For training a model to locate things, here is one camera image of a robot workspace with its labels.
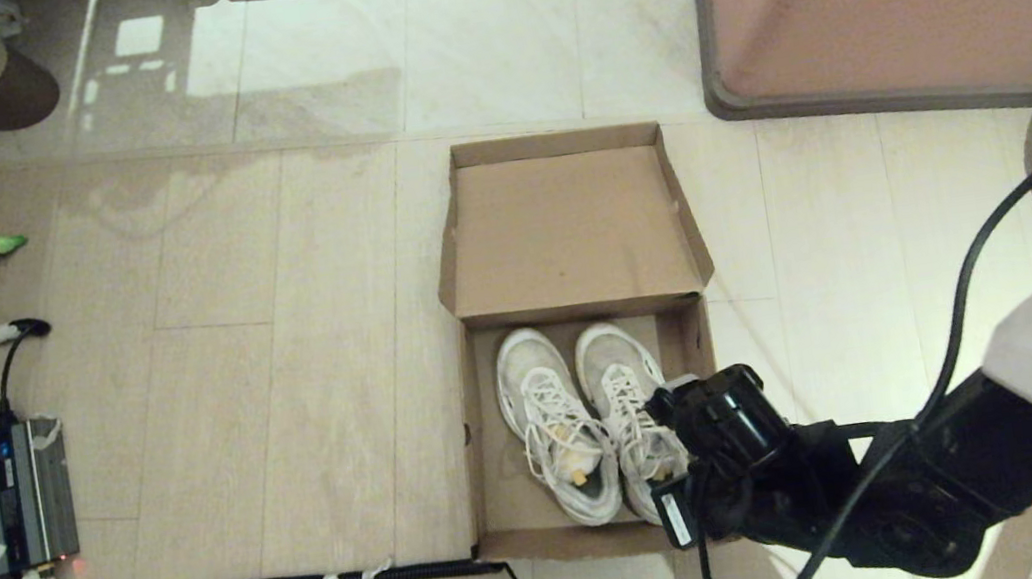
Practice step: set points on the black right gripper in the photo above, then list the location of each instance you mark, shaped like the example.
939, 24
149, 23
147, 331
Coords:
731, 416

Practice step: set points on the white mesh sneaker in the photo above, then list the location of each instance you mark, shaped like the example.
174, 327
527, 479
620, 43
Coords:
613, 367

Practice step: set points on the white sneaker with yellow tag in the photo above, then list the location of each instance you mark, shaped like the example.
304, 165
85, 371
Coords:
541, 397

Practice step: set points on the brown cardboard shoe box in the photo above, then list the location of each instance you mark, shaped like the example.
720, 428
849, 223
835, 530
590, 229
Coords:
570, 241

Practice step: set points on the grey metal power inverter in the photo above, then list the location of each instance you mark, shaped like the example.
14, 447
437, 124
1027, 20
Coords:
26, 500

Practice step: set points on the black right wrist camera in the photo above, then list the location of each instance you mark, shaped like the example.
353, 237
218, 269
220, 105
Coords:
676, 509

